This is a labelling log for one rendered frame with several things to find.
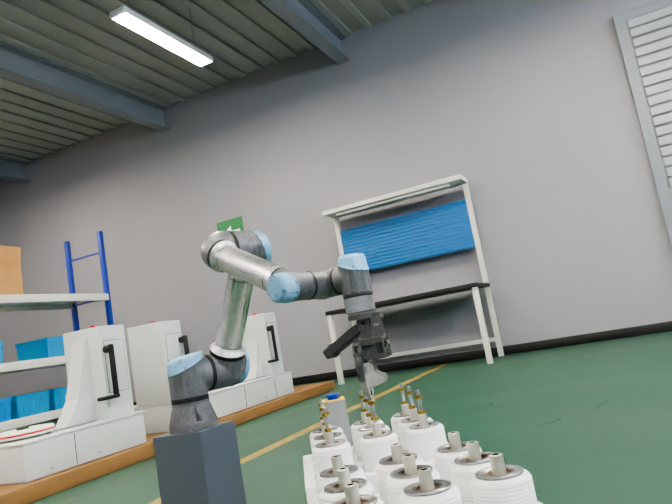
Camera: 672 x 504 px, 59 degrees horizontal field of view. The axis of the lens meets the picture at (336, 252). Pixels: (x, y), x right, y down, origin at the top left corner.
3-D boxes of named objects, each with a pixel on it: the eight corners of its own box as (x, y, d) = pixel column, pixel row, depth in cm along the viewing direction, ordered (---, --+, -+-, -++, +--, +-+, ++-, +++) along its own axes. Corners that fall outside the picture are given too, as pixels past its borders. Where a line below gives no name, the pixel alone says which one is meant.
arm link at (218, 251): (185, 227, 176) (287, 269, 142) (217, 227, 184) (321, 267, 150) (181, 265, 179) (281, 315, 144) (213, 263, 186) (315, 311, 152)
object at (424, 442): (446, 508, 139) (431, 429, 141) (411, 507, 144) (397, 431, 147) (464, 495, 146) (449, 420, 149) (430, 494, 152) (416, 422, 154)
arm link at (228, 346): (191, 380, 198) (218, 225, 183) (229, 372, 208) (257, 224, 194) (210, 398, 190) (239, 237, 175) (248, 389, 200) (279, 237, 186)
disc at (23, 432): (-24, 445, 304) (-25, 436, 304) (29, 432, 331) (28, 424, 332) (16, 440, 291) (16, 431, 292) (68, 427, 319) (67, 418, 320)
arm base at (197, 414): (159, 436, 182) (154, 403, 184) (190, 425, 196) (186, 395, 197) (198, 431, 176) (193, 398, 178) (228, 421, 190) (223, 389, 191)
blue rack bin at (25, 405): (-17, 423, 585) (-19, 402, 588) (17, 416, 619) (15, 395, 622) (18, 418, 566) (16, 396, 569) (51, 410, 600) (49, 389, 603)
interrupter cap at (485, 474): (485, 486, 90) (484, 481, 90) (469, 475, 97) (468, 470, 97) (532, 475, 91) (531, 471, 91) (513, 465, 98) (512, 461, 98)
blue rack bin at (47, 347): (16, 364, 634) (14, 344, 636) (47, 360, 668) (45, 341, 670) (48, 357, 612) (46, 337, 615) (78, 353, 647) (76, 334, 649)
